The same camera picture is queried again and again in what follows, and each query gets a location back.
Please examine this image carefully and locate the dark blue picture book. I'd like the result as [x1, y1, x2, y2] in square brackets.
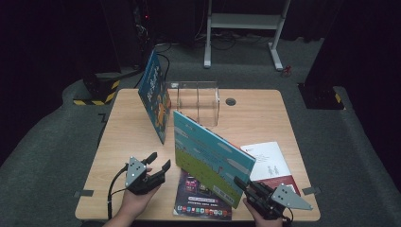
[137, 50, 173, 146]

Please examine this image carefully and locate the white and red book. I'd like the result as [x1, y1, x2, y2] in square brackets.
[239, 141, 302, 197]

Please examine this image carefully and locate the cable bundle under stand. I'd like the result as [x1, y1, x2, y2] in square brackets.
[193, 29, 275, 51]

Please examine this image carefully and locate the dark equipment with red light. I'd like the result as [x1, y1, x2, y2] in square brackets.
[131, 0, 155, 69]

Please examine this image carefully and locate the black yellow striped stand base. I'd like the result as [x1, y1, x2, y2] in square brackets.
[73, 73, 121, 107]

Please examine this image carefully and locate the black stand base yellow mark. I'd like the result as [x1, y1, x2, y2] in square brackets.
[297, 82, 345, 111]

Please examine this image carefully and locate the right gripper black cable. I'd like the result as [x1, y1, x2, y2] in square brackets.
[282, 207, 294, 225]

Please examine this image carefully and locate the person's right hand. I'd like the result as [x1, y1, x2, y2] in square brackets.
[242, 198, 284, 227]

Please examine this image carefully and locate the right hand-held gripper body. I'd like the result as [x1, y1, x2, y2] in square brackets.
[244, 183, 314, 220]

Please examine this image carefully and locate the light blue picture book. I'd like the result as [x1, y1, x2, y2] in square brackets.
[173, 110, 257, 210]

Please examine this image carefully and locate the grey tape piece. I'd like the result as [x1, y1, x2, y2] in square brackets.
[302, 186, 322, 196]
[74, 189, 95, 198]

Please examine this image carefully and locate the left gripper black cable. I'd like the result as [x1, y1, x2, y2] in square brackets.
[107, 165, 129, 220]

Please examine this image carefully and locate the clear acrylic book rack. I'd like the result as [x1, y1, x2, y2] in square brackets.
[166, 80, 221, 128]

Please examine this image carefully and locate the dark purple magazine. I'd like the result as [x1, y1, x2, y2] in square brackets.
[172, 168, 233, 220]

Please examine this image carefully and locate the white metal stand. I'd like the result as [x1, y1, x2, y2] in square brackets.
[202, 0, 291, 71]

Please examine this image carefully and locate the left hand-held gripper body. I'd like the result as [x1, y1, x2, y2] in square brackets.
[125, 156, 166, 196]

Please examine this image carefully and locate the person's left hand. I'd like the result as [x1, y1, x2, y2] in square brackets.
[121, 185, 162, 218]

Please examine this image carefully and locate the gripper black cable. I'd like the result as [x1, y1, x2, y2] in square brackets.
[107, 165, 129, 220]
[282, 207, 294, 225]

